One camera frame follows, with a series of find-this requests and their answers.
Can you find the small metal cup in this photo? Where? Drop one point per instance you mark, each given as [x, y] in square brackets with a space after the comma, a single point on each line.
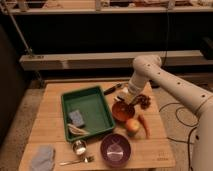
[79, 147]

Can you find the blue sponge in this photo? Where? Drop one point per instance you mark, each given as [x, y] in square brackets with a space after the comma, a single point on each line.
[76, 118]

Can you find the orange carrot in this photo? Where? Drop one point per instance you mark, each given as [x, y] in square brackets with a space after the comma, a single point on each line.
[142, 120]

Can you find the metal spoon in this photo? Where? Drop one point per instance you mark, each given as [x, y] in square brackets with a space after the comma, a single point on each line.
[87, 159]

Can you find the beige banana peel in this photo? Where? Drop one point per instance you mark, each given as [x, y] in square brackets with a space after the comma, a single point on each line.
[77, 131]

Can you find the bunch of dark grapes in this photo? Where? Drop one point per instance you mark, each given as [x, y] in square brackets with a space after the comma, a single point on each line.
[143, 101]

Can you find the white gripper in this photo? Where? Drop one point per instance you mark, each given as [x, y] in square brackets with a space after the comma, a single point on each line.
[132, 89]

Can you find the metal shelf rack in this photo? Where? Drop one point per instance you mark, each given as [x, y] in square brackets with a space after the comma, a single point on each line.
[98, 42]

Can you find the grey cloth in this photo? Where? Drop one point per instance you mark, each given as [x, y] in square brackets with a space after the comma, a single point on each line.
[43, 159]

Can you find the red yellow apple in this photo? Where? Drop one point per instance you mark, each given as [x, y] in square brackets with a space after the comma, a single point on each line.
[132, 126]

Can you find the green plastic tray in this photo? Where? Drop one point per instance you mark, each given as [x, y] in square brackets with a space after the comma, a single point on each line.
[93, 107]

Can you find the red bowl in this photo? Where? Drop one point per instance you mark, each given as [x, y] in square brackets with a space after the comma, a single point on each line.
[122, 111]

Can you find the dark handled knife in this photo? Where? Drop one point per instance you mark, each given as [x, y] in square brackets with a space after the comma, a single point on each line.
[114, 88]

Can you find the purple bowl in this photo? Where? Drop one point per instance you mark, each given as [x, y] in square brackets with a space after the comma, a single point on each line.
[115, 150]

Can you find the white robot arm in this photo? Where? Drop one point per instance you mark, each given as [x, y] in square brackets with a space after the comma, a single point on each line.
[196, 99]

